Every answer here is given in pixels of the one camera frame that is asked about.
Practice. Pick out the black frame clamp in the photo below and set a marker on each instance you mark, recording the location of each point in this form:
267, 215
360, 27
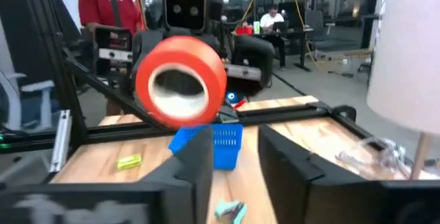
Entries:
347, 111

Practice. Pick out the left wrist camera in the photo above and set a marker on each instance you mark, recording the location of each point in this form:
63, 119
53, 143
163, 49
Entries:
185, 9

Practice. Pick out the red tape roll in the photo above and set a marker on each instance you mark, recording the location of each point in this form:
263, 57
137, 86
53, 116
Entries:
154, 59

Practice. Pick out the black laptop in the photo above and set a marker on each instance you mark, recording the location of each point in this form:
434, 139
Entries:
282, 26

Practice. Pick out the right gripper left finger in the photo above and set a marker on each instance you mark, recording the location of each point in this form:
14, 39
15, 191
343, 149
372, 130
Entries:
182, 196

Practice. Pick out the black aluminium table frame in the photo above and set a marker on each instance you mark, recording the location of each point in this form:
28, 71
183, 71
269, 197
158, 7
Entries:
51, 45

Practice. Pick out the green white cup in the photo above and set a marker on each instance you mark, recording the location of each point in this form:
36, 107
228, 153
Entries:
256, 28

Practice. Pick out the teal staple remover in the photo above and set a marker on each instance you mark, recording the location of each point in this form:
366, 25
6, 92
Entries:
228, 213

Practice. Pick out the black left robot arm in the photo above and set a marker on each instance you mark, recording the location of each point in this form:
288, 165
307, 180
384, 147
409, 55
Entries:
220, 21

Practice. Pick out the light grey office chair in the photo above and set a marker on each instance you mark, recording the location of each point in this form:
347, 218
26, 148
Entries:
34, 86

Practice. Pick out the black desk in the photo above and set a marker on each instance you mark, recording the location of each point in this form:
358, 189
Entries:
299, 33

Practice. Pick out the black office chair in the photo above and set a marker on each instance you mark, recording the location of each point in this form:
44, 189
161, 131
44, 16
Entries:
314, 21

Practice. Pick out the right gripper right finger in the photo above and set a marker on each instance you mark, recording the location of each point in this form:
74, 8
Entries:
309, 200

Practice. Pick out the silver aluminium rail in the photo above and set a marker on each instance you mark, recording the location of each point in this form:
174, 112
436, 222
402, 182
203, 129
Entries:
60, 141

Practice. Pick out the white shade table lamp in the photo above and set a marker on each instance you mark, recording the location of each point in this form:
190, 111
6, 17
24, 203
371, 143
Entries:
405, 62

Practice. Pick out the person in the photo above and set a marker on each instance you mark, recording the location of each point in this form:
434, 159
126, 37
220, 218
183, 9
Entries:
271, 19
99, 7

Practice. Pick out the blue plastic basket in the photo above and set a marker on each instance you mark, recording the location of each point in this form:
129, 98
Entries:
227, 148

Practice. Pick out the red box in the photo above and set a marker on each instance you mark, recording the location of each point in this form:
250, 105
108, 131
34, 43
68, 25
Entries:
244, 31

